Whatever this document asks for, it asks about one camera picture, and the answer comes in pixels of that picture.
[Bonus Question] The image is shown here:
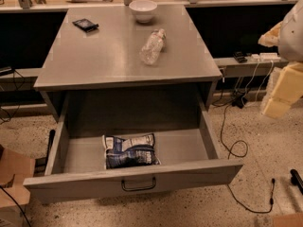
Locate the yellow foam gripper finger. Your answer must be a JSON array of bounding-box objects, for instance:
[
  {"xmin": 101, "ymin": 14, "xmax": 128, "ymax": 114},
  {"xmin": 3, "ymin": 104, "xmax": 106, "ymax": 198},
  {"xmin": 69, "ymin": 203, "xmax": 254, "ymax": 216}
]
[
  {"xmin": 260, "ymin": 62, "xmax": 303, "ymax": 118},
  {"xmin": 258, "ymin": 22, "xmax": 281, "ymax": 47}
]

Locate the blue chip bag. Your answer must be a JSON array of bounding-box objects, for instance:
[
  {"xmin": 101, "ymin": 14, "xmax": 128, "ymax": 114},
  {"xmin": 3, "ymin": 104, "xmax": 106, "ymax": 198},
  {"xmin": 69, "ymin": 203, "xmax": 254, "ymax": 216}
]
[{"xmin": 102, "ymin": 133, "xmax": 161, "ymax": 169}]

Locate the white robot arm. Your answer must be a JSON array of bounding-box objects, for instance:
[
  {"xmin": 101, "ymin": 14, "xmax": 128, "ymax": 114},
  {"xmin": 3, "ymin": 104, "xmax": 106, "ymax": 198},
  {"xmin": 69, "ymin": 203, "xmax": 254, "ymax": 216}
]
[{"xmin": 258, "ymin": 0, "xmax": 303, "ymax": 118}]

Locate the grey metal counter cabinet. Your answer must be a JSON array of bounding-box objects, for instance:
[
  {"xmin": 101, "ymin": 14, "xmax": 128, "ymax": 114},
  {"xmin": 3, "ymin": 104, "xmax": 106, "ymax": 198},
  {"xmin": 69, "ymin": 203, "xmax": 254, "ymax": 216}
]
[{"xmin": 33, "ymin": 4, "xmax": 223, "ymax": 123}]

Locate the grey open drawer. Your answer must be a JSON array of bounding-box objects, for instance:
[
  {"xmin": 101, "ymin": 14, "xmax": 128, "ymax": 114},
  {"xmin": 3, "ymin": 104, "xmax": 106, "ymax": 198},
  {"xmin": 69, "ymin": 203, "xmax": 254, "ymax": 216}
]
[{"xmin": 24, "ymin": 88, "xmax": 242, "ymax": 203}]

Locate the white power strip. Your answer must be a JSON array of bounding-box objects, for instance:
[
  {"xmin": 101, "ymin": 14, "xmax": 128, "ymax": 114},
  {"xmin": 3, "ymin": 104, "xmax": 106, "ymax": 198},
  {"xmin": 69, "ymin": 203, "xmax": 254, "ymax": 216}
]
[{"xmin": 251, "ymin": 52, "xmax": 280, "ymax": 61}]

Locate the small black device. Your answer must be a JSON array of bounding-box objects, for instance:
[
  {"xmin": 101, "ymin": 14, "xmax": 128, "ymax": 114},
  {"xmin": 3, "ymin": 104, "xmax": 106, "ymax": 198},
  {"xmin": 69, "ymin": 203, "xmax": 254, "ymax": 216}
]
[{"xmin": 233, "ymin": 51, "xmax": 247, "ymax": 63}]

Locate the black object at right floor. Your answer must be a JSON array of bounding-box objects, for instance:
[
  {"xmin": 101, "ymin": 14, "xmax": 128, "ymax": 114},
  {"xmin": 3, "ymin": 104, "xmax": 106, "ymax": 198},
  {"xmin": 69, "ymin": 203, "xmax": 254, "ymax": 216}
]
[{"xmin": 291, "ymin": 169, "xmax": 303, "ymax": 195}]

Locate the clear plastic water bottle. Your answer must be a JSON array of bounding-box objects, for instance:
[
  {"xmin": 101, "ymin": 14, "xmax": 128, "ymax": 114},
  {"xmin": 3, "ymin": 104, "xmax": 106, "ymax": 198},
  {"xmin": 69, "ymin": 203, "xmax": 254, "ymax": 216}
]
[{"xmin": 139, "ymin": 28, "xmax": 166, "ymax": 65}]

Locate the white bowl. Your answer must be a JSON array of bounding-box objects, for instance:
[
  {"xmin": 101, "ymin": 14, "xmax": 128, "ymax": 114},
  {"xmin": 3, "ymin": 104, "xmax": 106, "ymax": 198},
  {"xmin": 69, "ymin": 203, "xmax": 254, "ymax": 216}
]
[{"xmin": 129, "ymin": 0, "xmax": 157, "ymax": 23}]

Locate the small black packet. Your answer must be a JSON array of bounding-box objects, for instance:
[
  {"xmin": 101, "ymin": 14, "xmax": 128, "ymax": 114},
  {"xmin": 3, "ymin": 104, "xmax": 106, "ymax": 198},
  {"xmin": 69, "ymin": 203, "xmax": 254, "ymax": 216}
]
[{"xmin": 73, "ymin": 19, "xmax": 98, "ymax": 32}]

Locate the black drawer handle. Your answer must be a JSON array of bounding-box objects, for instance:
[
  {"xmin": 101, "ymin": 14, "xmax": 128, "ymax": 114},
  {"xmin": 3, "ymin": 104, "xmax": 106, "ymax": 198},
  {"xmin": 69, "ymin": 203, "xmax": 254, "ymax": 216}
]
[{"xmin": 121, "ymin": 177, "xmax": 156, "ymax": 192}]

